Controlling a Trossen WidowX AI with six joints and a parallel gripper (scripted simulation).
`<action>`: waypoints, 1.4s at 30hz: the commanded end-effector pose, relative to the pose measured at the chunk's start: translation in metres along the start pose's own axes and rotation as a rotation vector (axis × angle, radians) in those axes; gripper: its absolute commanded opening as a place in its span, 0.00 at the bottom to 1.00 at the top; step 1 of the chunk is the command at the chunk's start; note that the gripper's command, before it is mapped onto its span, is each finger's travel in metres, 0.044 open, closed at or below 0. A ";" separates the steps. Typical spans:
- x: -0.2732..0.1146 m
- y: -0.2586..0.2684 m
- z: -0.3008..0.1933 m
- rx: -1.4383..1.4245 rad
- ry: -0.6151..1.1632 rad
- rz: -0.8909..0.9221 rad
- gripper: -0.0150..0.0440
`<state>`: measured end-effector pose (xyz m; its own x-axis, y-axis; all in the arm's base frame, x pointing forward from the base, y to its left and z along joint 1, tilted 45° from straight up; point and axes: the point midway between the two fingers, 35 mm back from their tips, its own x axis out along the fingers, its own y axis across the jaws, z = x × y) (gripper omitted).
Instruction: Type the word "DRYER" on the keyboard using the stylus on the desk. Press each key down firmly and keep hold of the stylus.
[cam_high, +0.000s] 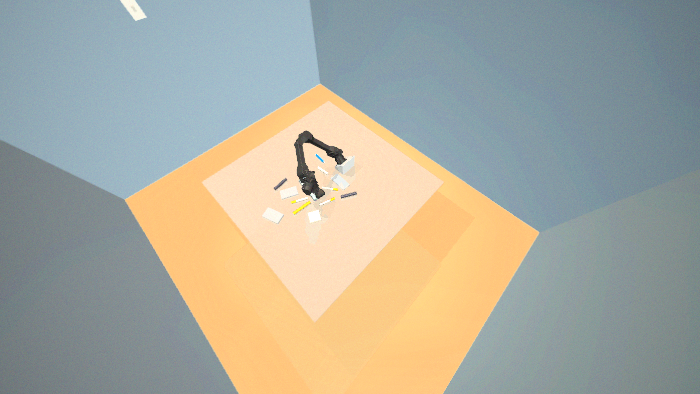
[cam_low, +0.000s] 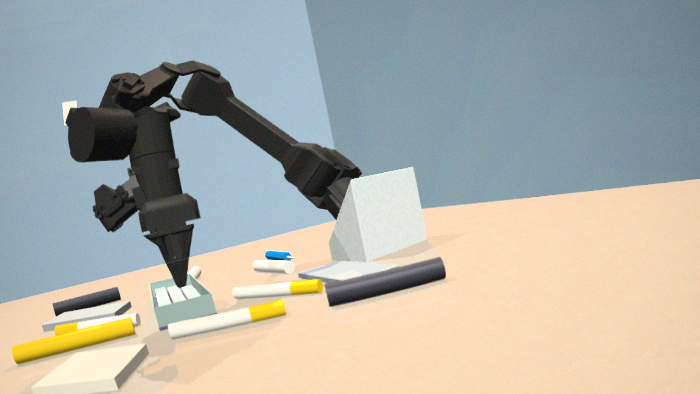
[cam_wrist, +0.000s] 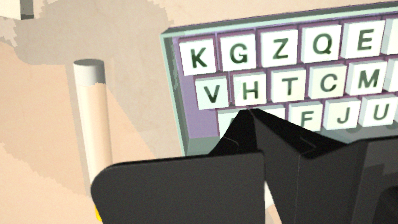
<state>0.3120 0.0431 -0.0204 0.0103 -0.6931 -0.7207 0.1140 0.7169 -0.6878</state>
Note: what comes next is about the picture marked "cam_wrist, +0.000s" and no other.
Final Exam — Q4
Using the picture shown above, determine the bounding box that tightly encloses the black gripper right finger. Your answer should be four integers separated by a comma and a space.
249, 108, 398, 224

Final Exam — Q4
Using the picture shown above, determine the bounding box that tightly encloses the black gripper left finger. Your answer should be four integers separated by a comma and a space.
91, 109, 265, 224

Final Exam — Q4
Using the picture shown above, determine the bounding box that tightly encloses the letter keyboard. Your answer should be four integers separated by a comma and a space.
158, 1, 398, 156

